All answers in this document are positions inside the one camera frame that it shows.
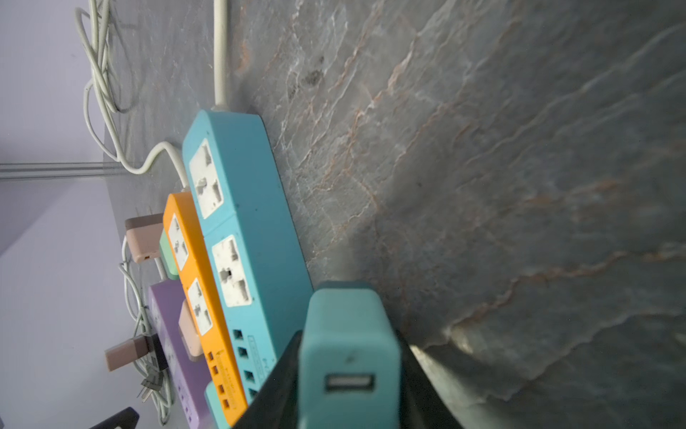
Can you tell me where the purple power strip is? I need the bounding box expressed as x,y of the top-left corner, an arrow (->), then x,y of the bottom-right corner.
146,280 -> 214,428

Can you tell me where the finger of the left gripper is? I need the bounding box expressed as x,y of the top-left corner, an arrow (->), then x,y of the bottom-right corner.
90,407 -> 139,429

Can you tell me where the pink plug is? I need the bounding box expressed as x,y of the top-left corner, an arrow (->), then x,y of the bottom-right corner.
124,214 -> 164,264
105,335 -> 150,372
178,300 -> 204,361

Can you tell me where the black power strip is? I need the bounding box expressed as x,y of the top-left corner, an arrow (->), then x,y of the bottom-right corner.
146,334 -> 168,372

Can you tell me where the white cable of orange strip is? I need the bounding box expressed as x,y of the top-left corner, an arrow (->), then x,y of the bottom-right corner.
73,0 -> 191,189

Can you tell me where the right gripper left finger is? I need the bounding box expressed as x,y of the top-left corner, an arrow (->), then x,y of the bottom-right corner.
233,331 -> 302,429

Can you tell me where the white cable of black strip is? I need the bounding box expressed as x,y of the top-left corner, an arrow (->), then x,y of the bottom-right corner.
117,235 -> 175,427

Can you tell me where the white cable of teal strip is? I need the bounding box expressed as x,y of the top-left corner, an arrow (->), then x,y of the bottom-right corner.
213,0 -> 232,113

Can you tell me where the teal power strip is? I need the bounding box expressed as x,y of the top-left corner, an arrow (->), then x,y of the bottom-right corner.
182,110 -> 314,402

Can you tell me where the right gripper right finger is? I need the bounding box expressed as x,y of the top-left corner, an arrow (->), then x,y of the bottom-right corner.
396,331 -> 464,429

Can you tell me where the orange power strip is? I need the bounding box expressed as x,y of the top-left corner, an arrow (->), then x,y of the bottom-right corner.
164,191 -> 248,426

